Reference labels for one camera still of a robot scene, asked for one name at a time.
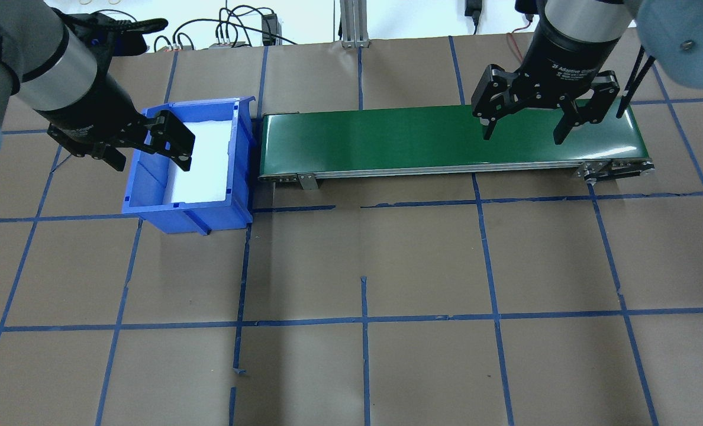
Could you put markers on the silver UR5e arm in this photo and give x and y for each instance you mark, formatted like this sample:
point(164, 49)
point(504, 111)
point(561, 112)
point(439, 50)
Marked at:
point(683, 41)
point(8, 53)

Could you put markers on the white foam pad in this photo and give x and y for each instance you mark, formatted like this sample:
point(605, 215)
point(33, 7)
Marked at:
point(209, 165)

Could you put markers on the black power adapter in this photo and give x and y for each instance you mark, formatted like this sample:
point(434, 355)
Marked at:
point(269, 28)
point(473, 9)

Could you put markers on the blue plastic bin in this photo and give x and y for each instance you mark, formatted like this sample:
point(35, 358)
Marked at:
point(221, 214)

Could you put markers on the small circuit board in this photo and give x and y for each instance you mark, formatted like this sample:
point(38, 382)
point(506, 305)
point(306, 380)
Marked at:
point(241, 43)
point(219, 44)

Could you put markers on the green conveyor belt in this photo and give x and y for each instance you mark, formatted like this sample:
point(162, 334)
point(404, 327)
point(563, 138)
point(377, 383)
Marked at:
point(387, 139)

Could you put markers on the white desk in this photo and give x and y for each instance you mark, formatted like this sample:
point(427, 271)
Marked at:
point(316, 18)

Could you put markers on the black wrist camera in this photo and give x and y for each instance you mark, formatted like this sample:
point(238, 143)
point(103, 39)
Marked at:
point(528, 7)
point(109, 32)

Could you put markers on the aluminium extrusion post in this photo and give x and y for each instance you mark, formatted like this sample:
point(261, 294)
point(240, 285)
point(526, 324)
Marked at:
point(354, 23)

